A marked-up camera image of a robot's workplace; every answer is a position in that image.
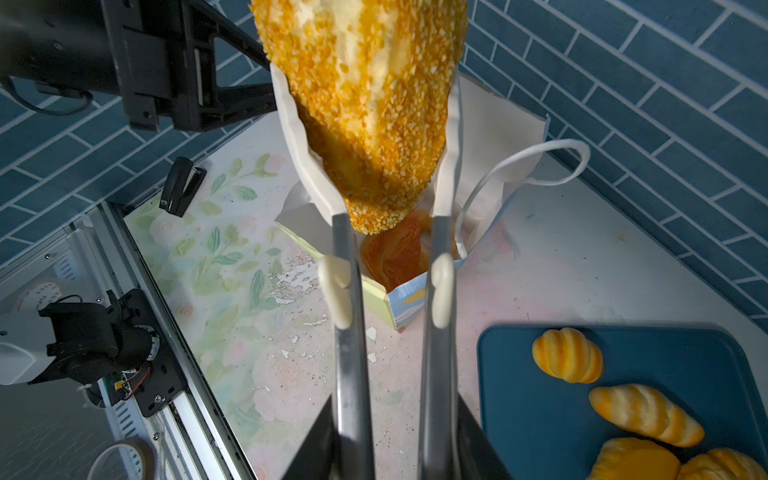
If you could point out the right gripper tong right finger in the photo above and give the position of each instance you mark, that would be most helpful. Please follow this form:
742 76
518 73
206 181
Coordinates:
438 450

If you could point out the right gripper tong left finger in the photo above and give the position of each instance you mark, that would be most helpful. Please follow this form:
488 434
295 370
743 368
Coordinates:
339 444

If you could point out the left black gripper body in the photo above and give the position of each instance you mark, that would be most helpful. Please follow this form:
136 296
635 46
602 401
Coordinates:
164 59

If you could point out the large sesame oval bread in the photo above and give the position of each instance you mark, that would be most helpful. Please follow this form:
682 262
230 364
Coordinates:
371 81

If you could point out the long braided bread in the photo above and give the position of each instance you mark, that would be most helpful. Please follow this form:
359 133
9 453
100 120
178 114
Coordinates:
644 410

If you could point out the white paper gift bag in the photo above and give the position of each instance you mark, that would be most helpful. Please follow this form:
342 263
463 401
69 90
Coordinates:
497 143

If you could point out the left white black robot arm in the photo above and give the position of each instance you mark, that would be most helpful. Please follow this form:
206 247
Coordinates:
62 47

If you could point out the plain orange oval bread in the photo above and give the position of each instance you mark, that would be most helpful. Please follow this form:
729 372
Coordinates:
632 458

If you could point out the right twisted knot bread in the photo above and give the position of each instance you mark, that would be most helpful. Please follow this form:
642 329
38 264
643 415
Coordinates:
722 464

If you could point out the teal rectangular tray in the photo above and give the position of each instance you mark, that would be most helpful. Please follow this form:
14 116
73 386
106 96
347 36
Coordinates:
545 428

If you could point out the black clip on table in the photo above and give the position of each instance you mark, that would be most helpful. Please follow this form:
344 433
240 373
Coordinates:
181 186

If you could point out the round ridged bun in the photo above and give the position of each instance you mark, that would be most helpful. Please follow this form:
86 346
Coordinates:
566 354

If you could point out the clear tape roll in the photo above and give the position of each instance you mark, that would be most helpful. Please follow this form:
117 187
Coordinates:
124 459

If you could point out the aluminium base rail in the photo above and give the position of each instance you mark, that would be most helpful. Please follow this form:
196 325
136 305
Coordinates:
55 429

